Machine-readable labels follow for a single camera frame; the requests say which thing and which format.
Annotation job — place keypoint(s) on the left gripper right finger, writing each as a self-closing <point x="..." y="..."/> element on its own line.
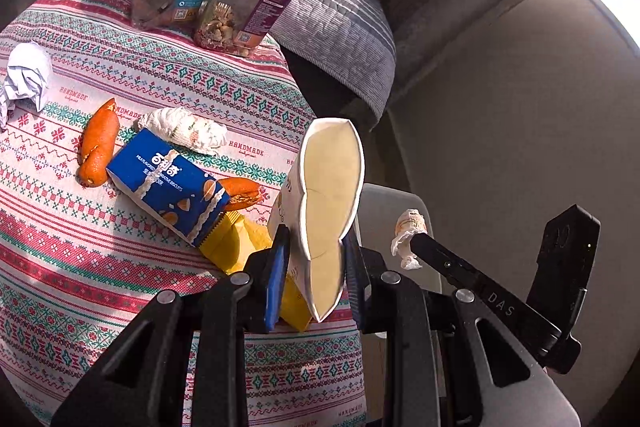
<point x="363" y="270"/>

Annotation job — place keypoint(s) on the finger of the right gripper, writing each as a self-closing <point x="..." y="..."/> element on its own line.
<point x="564" y="266"/>
<point x="458" y="272"/>

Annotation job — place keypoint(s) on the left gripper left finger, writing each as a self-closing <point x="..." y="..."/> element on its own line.
<point x="261" y="305"/>

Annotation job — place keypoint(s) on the yellow snack bag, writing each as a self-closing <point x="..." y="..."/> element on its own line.
<point x="233" y="239"/>

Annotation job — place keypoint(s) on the tissue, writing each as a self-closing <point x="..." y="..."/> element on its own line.
<point x="181" y="127"/>
<point x="409" y="224"/>

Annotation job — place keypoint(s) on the white paper cup with prints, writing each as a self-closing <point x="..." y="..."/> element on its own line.
<point x="318" y="203"/>

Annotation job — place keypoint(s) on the blue lined paper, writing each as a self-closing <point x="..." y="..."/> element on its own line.
<point x="28" y="77"/>

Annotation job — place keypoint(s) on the white plastic trash bin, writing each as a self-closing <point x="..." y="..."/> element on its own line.
<point x="378" y="212"/>

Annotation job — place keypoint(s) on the blue almond snack box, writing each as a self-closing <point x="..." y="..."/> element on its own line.
<point x="174" y="191"/>

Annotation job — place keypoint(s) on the patterned knitted tablecloth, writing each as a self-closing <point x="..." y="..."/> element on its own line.
<point x="78" y="263"/>

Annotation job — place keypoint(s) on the grey quilted sofa cover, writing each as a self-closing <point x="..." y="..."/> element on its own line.
<point x="347" y="40"/>

